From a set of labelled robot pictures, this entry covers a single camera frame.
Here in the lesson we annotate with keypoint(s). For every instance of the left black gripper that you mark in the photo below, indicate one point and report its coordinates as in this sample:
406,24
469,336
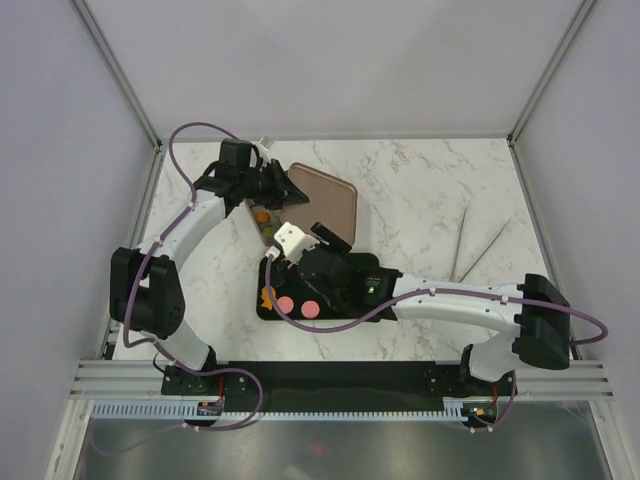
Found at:
284,192

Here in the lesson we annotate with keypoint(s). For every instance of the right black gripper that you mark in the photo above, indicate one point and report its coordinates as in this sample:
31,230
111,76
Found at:
335,241

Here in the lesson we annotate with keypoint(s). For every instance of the gold cookie tin box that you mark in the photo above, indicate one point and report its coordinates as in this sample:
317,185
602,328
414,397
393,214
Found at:
275,222

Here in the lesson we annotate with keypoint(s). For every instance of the gold tin lid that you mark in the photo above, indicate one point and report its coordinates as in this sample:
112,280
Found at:
332,202

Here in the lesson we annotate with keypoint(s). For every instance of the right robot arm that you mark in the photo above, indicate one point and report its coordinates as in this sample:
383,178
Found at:
530,320

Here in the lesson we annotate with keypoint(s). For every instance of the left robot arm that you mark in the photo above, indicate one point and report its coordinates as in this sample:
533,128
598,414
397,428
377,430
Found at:
146,296

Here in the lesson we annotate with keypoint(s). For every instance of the dark green tray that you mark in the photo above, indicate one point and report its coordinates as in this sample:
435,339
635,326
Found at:
285,282

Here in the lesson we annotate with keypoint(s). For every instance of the pink macaron left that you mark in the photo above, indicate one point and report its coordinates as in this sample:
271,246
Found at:
286,304

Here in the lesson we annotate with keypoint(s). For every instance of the pink macaron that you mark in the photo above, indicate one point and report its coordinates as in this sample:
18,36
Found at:
310,309
286,304

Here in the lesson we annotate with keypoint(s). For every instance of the orange fish cookie lower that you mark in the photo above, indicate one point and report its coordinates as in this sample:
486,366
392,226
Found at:
266,296

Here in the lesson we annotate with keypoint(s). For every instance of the pink macaron right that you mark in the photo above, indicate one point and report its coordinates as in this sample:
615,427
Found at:
310,309

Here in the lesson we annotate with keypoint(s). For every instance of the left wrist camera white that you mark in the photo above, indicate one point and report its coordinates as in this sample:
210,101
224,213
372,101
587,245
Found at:
263,146

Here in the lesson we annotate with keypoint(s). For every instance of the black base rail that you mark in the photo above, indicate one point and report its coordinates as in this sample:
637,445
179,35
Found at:
323,387

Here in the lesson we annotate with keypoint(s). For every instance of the aluminium frame rail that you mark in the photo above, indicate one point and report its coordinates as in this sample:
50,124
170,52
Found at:
131,389

